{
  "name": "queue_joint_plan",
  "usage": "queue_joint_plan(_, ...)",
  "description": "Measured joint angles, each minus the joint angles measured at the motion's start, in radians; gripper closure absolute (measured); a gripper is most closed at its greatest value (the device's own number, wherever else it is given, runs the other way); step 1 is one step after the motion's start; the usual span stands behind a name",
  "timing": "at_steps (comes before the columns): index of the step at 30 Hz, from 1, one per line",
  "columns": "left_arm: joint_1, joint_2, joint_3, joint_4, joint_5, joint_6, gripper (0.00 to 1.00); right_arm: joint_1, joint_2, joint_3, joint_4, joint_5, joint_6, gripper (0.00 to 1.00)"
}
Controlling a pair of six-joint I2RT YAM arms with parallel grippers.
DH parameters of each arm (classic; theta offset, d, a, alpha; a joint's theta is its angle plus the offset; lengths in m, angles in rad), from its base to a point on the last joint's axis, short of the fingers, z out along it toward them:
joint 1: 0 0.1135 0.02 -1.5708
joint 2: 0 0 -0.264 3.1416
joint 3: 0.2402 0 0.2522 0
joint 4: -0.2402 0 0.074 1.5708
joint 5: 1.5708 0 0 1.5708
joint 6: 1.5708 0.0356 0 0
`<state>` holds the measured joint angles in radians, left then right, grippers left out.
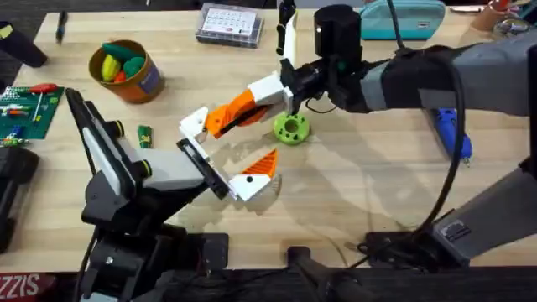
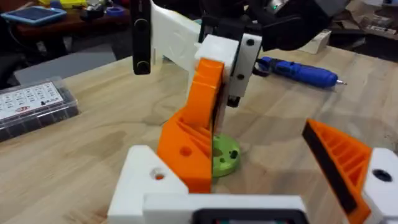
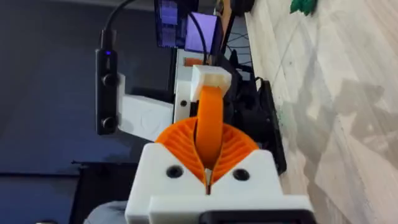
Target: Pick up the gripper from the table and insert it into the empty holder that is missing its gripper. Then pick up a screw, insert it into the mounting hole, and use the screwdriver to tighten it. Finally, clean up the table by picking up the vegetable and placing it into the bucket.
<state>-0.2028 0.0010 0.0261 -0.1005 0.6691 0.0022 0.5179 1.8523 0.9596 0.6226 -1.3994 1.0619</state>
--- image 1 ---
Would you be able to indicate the green board with blocks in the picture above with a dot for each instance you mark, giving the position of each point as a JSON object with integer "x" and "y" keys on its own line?
{"x": 25, "y": 121}

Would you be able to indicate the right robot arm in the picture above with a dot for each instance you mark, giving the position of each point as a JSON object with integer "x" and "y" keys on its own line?
{"x": 495, "y": 71}

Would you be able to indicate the teal zip pouch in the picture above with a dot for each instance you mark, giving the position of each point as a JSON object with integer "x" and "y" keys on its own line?
{"x": 415, "y": 21}

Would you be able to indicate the blue electric screwdriver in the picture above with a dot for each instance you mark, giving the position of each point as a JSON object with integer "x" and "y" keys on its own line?
{"x": 446, "y": 126}

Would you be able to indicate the black object with yellow label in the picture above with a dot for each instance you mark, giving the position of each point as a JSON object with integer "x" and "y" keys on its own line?
{"x": 21, "y": 48}

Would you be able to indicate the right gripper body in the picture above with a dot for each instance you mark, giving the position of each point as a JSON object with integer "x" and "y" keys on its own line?
{"x": 337, "y": 33}

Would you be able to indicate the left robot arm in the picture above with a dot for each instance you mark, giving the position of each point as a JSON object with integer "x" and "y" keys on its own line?
{"x": 113, "y": 209}

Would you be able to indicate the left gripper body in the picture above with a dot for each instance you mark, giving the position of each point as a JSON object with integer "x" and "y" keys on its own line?
{"x": 176, "y": 170}

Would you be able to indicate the orange tub with toys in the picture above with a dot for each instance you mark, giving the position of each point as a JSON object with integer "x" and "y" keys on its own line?
{"x": 138, "y": 88}

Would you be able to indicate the black device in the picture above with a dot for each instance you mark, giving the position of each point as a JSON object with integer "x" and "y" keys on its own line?
{"x": 12, "y": 189}

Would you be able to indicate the red printed box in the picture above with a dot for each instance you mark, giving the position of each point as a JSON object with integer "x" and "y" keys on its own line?
{"x": 25, "y": 287}

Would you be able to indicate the black pen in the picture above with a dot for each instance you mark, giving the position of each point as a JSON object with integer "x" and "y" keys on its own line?
{"x": 61, "y": 27}

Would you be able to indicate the black left wrist plate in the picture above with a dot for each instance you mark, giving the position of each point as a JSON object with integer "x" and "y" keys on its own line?
{"x": 98, "y": 142}

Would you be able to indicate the clear plastic screw box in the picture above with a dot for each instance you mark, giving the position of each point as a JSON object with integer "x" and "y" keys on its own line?
{"x": 230, "y": 24}

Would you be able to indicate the orange ribbed wedge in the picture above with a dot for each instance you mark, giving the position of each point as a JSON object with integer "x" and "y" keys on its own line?
{"x": 239, "y": 124}

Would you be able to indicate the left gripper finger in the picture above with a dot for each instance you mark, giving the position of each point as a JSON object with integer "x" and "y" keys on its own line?
{"x": 195, "y": 123}
{"x": 251, "y": 186}

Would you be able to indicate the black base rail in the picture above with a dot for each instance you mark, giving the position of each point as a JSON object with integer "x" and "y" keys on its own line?
{"x": 419, "y": 289}

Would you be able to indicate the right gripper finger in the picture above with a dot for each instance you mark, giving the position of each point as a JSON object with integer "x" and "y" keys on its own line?
{"x": 268, "y": 90}
{"x": 259, "y": 119}

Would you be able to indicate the green disc with holes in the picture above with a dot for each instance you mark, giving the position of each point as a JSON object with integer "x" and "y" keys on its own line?
{"x": 282, "y": 131}

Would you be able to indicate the black stand post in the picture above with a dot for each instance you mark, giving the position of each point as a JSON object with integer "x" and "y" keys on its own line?
{"x": 300, "y": 256}

